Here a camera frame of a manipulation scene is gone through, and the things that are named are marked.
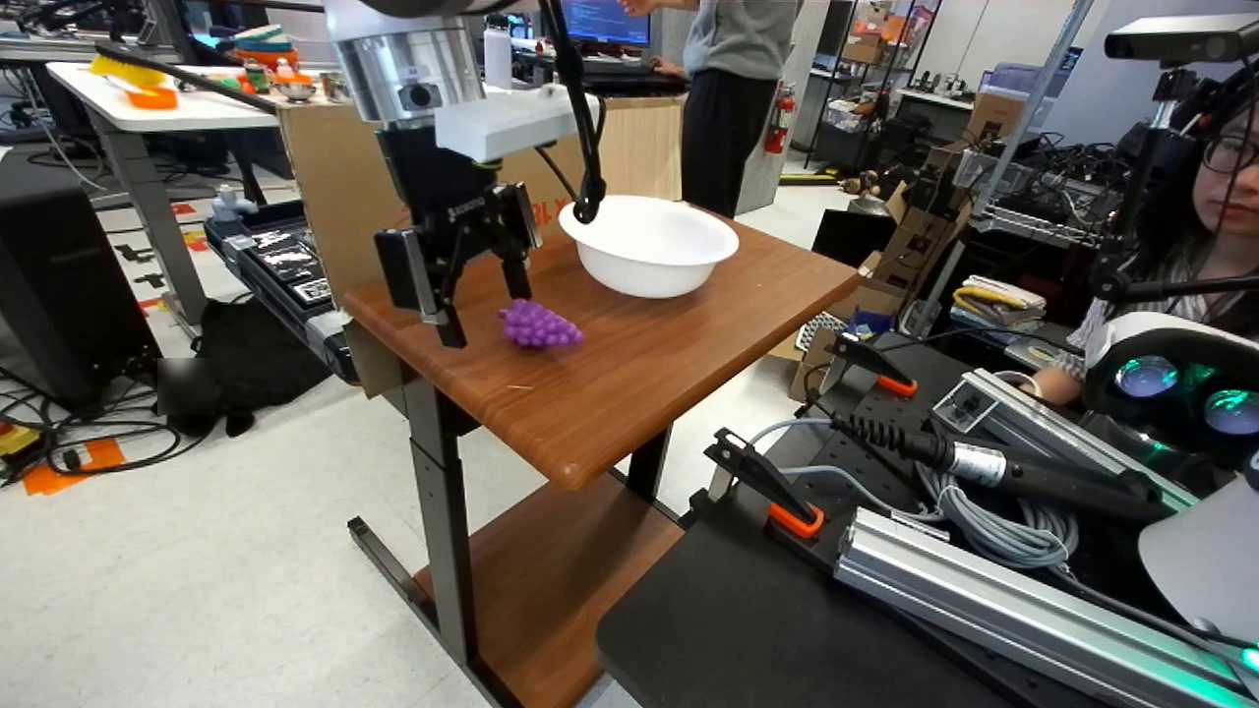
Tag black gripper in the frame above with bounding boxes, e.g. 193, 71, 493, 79
374, 127, 534, 345

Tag purple grape toy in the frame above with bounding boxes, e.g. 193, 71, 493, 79
501, 300, 581, 351

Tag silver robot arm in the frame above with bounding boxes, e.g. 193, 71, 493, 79
321, 0, 606, 345

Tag white dish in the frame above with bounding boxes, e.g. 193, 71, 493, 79
558, 195, 741, 300

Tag cardboard panel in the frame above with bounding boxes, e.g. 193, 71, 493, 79
279, 108, 408, 296

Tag black bag on floor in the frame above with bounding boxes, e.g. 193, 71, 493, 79
155, 303, 326, 438

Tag wooden side table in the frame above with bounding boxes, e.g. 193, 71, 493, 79
347, 230, 852, 708

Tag orange black clamp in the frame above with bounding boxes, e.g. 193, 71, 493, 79
830, 336, 918, 400
705, 429, 827, 544

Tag standing person in grey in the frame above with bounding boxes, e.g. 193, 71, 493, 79
621, 0, 804, 215

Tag white desk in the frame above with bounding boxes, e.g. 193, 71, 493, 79
44, 55, 286, 324

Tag black cabinet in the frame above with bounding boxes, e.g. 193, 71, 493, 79
0, 155, 144, 412

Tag seated person with glasses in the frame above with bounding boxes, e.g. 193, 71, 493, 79
1027, 73, 1259, 408

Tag black ribbed cable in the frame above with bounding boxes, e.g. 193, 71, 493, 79
830, 404, 1172, 523

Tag grey cable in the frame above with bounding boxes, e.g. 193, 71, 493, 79
742, 412, 1259, 635

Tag aluminium extrusion rail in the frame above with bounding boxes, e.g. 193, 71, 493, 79
835, 510, 1256, 708

